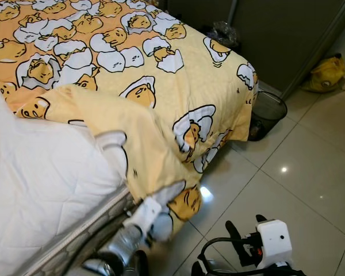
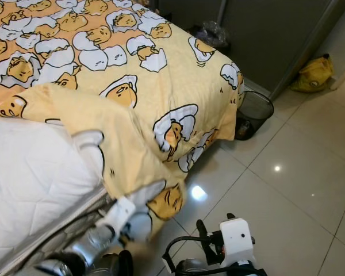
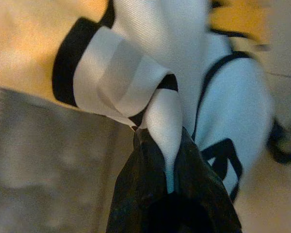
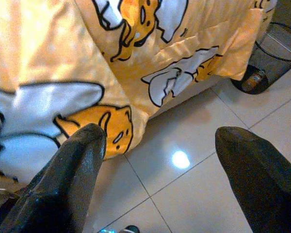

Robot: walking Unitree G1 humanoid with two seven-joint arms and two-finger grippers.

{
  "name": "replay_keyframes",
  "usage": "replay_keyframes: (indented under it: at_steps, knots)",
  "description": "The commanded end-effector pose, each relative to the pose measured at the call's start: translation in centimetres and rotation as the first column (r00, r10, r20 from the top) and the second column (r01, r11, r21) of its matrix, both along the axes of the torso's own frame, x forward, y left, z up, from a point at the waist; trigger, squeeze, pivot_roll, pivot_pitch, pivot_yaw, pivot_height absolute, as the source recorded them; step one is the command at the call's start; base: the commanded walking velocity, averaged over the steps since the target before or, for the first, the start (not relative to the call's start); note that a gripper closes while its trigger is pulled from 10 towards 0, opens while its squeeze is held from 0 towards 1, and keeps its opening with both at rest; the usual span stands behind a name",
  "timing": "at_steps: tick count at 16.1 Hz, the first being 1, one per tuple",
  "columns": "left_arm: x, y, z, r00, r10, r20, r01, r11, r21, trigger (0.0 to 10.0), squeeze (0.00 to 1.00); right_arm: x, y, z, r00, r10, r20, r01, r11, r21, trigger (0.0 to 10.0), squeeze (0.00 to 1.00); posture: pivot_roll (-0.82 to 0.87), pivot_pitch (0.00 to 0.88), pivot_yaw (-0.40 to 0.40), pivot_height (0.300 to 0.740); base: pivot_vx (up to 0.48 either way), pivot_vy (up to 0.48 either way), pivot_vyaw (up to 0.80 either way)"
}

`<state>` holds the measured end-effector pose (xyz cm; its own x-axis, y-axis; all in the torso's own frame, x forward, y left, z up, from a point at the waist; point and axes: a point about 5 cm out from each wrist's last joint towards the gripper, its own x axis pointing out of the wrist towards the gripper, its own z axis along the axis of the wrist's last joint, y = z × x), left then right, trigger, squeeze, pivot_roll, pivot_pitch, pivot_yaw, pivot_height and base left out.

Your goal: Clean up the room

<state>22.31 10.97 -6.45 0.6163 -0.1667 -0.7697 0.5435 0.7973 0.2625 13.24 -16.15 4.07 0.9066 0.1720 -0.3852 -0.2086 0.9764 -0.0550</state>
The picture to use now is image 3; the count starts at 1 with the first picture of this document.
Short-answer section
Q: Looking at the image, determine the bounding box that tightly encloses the grey patterned cushion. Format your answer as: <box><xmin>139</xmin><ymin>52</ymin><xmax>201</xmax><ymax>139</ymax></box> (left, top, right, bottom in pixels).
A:
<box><xmin>0</xmin><ymin>84</ymin><xmax>139</xmax><ymax>233</ymax></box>

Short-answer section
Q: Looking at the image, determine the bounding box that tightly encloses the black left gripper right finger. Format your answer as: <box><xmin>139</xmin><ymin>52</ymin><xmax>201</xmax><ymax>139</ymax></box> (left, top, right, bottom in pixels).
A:
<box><xmin>174</xmin><ymin>126</ymin><xmax>243</xmax><ymax>233</ymax></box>

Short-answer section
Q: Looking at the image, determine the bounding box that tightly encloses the white garment black trim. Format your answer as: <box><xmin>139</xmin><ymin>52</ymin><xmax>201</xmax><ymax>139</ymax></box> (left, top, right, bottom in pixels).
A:
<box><xmin>52</xmin><ymin>0</ymin><xmax>276</xmax><ymax>202</ymax></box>

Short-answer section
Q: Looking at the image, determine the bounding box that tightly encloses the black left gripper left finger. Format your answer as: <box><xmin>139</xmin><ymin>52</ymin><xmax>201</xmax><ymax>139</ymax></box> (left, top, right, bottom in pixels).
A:
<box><xmin>106</xmin><ymin>131</ymin><xmax>170</xmax><ymax>233</ymax></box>

